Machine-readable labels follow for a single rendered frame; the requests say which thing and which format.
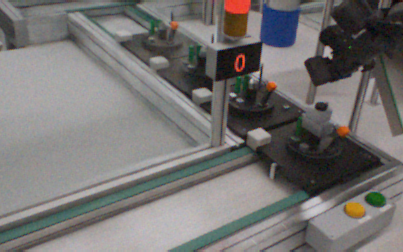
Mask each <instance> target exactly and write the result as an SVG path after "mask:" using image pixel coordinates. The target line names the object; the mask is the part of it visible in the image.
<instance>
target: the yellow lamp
mask: <svg viewBox="0 0 403 252"><path fill-rule="evenodd" d="M248 16H249V11H248V12H246V13H232V12H230V11H226V9H225V16H224V26H223V32H224V33H225V34H226V35H227V36H230V37H244V36H246V31H247V23H248Z"/></svg>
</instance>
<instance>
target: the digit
mask: <svg viewBox="0 0 403 252"><path fill-rule="evenodd" d="M249 54H250V47H246V48H241V49H237V50H234V51H232V56H231V74H230V77H232V76H236V75H239V74H242V73H246V72H247V69H248V62H249Z"/></svg>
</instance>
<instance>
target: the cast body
mask: <svg viewBox="0 0 403 252"><path fill-rule="evenodd" d="M332 111H333V110H331V109H330V108H329V107H328V105H327V104H326V103H325V102H316V103H315V104H313V105H310V106H307V109H306V113H303V114H301V116H302V117H303V120H302V124H301V125H302V126H303V127H304V128H305V129H306V130H309V131H310V132H311V133H313V134H314V135H316V136H318V137H322V136H325V135H329V134H331V133H332V130H333V125H334V122H332V121H330V119H331V115H332Z"/></svg>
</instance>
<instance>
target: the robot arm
mask: <svg viewBox="0 0 403 252"><path fill-rule="evenodd" d="M330 16H331V17H332V19H333V20H335V22H336V23H337V24H336V25H329V26H326V28H325V29H323V30H322V31H321V32H320V36H319V41H321V43H322V44H323V45H324V46H329V47H330V48H331V50H333V51H331V53H330V54H331V56H332V59H330V58H329V56H326V57H322V56H312V57H310V58H308V59H306V60H305V62H304V65H305V68H306V70H307V72H308V74H309V76H310V79H311V81H312V83H313V85H314V86H322V85H325V84H326V83H328V82H330V83H332V82H335V81H340V80H343V79H346V78H349V77H351V73H354V72H356V71H358V70H359V68H360V67H361V66H362V67H363V69H362V70H361V73H363V72H366V71H368V70H372V69H373V68H374V67H375V63H376V62H375V60H374V58H376V57H377V56H378V55H379V54H383V52H384V53H385V54H386V55H387V56H388V58H389V59H393V57H394V56H395V54H397V53H398V51H399V41H395V40H394V38H395V39H398V40H399V39H403V2H400V3H397V4H395V6H393V7H385V8H375V9H374V11H373V10H372V9H371V8H369V5H368V4H367V3H365V2H364V0H343V2H342V3H341V4H339V5H338V6H337V7H336V8H335V9H333V10H332V12H331V13H330ZM363 29H365V31H364V32H363V33H362V34H359V35H358V36H357V37H356V38H355V39H354V38H353V37H352V35H357V34H358V33H360V32H361V31H362V30H363ZM392 38H393V39H392Z"/></svg>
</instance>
